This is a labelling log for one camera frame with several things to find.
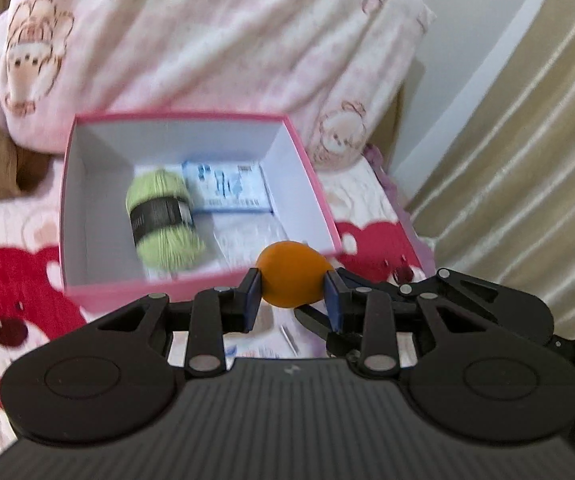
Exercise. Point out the blue tissue pack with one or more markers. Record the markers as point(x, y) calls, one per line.
point(226, 187)

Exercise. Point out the white plastic pack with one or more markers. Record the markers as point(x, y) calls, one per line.
point(242, 237)

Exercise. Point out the striped beige curtain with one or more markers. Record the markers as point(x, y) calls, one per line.
point(501, 203)

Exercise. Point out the green yarn ball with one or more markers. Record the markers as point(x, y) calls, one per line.
point(164, 233)

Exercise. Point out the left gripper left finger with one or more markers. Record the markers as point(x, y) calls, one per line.
point(216, 312)

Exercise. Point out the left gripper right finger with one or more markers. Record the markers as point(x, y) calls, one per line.
point(363, 330)

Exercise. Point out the small metal pin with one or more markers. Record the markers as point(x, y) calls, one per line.
point(289, 339)

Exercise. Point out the pink cartoon blanket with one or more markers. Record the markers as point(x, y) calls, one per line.
point(332, 66)

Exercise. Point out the orange ball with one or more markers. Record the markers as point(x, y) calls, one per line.
point(292, 274)

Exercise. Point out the red bear bed sheet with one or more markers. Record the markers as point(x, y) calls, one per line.
point(33, 309)

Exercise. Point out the pink cardboard box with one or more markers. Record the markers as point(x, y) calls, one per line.
point(100, 267)

